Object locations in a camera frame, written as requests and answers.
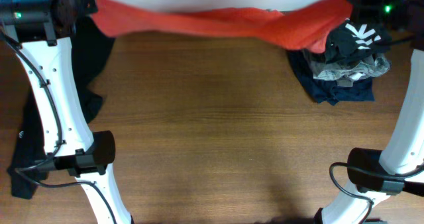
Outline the orange t-shirt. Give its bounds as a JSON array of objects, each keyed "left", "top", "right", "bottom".
[{"left": 92, "top": 0, "right": 352, "bottom": 53}]

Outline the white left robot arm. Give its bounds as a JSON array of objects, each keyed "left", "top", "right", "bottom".
[{"left": 1, "top": 0, "right": 133, "bottom": 223}]

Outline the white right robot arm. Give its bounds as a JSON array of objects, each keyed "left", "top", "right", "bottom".
[{"left": 313, "top": 0, "right": 423, "bottom": 224}]

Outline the navy blue garment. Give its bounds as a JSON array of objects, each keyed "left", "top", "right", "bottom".
[{"left": 286, "top": 50, "right": 375, "bottom": 105}]

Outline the grey patterned garment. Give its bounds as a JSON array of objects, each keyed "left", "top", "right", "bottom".
[{"left": 302, "top": 50, "right": 392, "bottom": 87}]

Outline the black garment on left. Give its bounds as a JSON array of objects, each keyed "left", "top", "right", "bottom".
[{"left": 6, "top": 17, "right": 116, "bottom": 199}]

